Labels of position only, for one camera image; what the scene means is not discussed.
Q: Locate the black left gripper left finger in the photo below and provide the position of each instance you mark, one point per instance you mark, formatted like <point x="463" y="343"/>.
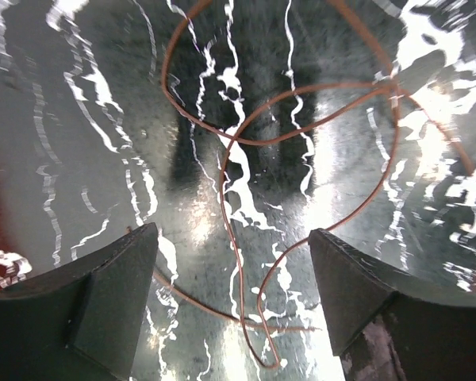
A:
<point x="81" y="321"/>

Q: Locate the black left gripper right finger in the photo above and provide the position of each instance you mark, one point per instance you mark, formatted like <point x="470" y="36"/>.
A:
<point x="385" y="324"/>

